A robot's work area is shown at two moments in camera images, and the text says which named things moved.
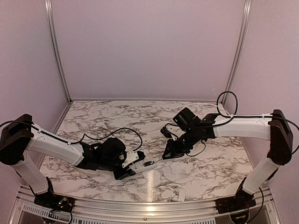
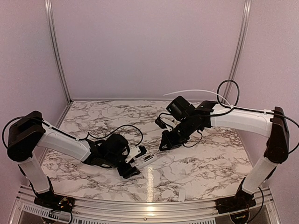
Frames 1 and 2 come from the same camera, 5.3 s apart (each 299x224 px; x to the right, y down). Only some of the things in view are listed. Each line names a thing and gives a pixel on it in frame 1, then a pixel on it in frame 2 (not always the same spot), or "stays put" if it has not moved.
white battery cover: (181, 195) stays put
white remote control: (138, 166) → (144, 161)
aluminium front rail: (143, 211) stays put
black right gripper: (170, 147) → (166, 138)
